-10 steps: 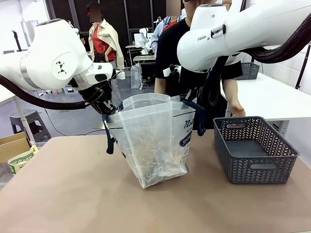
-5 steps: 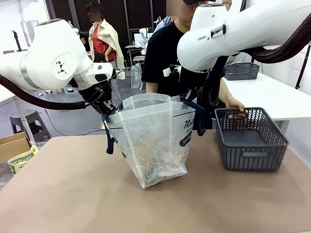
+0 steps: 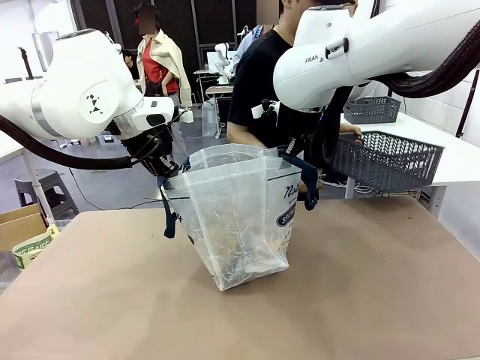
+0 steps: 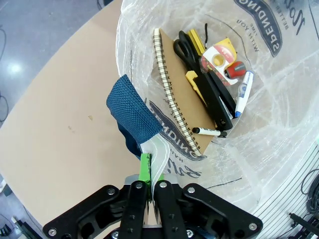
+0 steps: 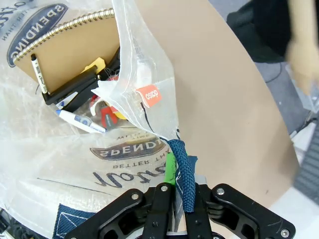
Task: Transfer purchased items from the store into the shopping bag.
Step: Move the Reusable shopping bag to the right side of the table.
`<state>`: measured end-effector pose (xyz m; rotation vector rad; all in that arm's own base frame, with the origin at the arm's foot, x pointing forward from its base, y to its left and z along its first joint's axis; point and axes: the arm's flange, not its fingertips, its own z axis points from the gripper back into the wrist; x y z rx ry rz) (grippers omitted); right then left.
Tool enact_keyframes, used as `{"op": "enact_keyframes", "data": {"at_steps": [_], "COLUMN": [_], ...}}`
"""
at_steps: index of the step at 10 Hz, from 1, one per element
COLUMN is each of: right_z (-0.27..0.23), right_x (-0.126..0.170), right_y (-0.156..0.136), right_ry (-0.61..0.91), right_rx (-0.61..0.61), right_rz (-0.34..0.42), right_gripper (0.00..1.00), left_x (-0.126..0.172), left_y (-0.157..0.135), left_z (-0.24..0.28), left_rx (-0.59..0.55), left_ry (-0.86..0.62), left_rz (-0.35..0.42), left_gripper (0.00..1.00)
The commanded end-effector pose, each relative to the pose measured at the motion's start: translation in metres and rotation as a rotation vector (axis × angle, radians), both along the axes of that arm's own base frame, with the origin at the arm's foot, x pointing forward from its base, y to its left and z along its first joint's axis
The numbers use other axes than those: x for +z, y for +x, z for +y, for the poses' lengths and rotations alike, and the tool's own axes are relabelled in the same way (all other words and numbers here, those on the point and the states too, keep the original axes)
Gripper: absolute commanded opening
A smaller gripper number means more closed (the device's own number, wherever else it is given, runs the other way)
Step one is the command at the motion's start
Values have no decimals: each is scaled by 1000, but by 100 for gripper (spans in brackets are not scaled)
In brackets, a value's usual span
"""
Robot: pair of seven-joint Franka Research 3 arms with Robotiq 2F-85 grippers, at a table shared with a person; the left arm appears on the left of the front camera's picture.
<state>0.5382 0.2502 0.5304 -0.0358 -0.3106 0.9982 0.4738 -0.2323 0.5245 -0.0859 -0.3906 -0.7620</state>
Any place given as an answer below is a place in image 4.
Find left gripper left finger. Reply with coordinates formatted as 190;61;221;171
42;153;152;239

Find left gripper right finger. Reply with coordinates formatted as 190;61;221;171
152;174;263;239

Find translucent shopping bag blue handles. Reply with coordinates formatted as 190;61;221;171
106;0;319;225

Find white marker black cap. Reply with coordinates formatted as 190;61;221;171
191;126;227;138

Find black stapler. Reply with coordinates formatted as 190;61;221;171
198;71;234;130

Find white blue correction pen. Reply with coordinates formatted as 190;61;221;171
234;70;254;118

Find kraft spiral notebook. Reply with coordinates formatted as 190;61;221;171
152;28;217;158

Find yellow black utility knife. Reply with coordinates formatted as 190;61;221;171
185;70;209;107

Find yellow bar tool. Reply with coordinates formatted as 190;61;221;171
186;23;209;56

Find black scissors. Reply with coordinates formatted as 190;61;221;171
173;30;201;73

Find black floor cable bundle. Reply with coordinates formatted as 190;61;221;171
288;169;319;239

